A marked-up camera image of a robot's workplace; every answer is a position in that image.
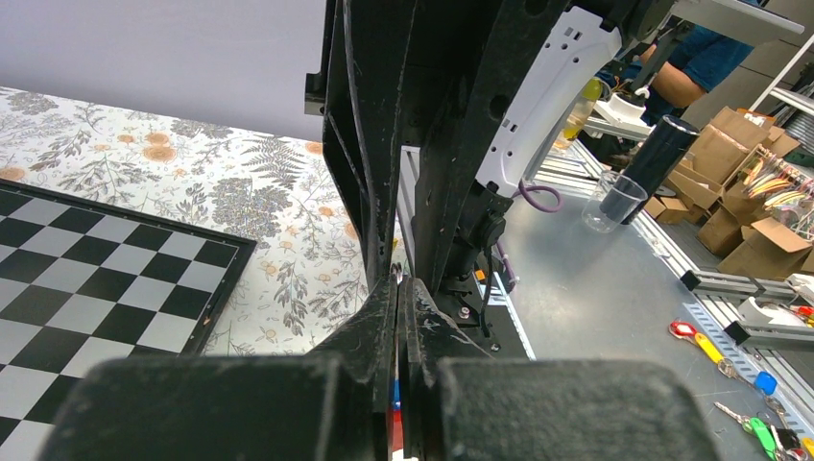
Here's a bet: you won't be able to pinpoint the cardboard boxes pile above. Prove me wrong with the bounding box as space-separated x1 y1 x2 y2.
644 108 813 279

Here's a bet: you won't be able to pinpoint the black cylinder bottle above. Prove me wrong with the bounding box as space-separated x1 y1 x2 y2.
621 115 700 225

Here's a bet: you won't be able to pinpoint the loose keys coloured tags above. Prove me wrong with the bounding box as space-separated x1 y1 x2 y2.
667 319 814 461

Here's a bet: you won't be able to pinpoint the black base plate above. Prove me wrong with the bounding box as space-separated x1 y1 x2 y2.
434 270 536 360

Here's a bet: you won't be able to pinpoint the floral patterned table mat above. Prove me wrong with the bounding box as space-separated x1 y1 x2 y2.
1 87 369 355

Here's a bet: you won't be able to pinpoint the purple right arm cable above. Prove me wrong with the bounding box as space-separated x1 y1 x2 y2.
495 179 564 287

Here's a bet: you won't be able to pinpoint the clear plastic cup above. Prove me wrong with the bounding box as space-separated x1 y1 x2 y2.
582 171 647 233

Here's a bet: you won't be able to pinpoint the black white chessboard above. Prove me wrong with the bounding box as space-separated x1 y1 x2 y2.
1 181 255 460

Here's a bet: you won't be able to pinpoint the metal keyring holder red handle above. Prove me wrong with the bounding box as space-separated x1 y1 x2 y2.
390 302 405 460

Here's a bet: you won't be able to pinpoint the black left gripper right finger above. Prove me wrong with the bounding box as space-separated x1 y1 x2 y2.
397 278 719 460

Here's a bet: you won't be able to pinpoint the person in blue shirt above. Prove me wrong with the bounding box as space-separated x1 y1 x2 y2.
641 26 754 126

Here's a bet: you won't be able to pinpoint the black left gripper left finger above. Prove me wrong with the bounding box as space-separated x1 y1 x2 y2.
38 275 397 460

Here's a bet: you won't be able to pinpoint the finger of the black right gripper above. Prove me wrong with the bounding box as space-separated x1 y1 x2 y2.
321 1 417 287
414 1 567 293

